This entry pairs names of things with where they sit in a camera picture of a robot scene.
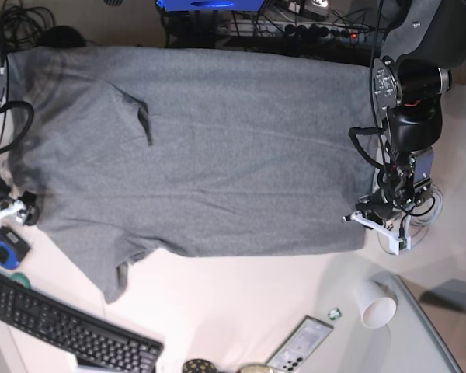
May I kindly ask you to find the black gold dotted lid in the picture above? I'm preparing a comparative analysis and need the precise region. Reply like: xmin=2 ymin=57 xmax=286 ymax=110
xmin=182 ymin=359 xmax=217 ymax=373

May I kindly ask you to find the black power strip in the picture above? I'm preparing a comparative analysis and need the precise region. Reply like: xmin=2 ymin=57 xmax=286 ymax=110
xmin=217 ymin=19 xmax=370 ymax=43

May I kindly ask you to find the smartphone clear case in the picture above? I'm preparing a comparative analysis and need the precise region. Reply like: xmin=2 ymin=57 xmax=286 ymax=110
xmin=266 ymin=315 xmax=333 ymax=372

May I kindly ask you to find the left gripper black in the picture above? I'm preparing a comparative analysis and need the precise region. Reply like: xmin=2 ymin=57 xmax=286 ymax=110
xmin=356 ymin=192 xmax=402 ymax=230

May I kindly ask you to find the blue black tape measure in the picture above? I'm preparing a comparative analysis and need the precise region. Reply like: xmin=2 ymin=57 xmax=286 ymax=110
xmin=0 ymin=226 xmax=31 ymax=270

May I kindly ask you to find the blue box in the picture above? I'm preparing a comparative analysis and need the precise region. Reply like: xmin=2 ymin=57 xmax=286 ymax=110
xmin=156 ymin=0 xmax=264 ymax=12

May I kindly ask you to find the green tape roll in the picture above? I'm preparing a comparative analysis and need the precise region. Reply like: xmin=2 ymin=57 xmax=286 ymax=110
xmin=9 ymin=272 xmax=31 ymax=290

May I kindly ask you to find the white coiled cable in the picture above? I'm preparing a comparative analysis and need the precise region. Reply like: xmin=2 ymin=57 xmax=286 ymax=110
xmin=376 ymin=182 xmax=444 ymax=253

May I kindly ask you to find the grey t-shirt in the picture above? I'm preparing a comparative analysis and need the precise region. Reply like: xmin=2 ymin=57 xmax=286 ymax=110
xmin=9 ymin=47 xmax=374 ymax=303

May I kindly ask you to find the gold round tin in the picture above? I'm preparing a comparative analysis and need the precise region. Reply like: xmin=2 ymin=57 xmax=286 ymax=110
xmin=237 ymin=363 xmax=274 ymax=373

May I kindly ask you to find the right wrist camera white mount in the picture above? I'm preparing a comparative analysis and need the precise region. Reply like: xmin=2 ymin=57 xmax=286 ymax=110
xmin=0 ymin=200 xmax=26 ymax=221

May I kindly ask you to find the small green white chip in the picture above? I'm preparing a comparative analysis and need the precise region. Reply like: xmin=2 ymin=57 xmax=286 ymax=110
xmin=327 ymin=307 xmax=343 ymax=321

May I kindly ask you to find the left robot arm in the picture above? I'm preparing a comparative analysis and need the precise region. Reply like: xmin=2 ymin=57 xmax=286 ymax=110
xmin=347 ymin=1 xmax=466 ymax=232

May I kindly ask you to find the white paper cup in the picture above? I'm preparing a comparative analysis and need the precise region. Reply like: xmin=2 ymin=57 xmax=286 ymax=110
xmin=353 ymin=280 xmax=397 ymax=329

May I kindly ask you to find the black keyboard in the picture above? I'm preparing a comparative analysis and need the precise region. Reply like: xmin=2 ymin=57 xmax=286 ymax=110
xmin=0 ymin=274 xmax=164 ymax=372

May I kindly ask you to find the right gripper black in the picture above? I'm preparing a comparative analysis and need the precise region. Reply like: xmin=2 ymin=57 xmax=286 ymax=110
xmin=0 ymin=177 xmax=39 ymax=226

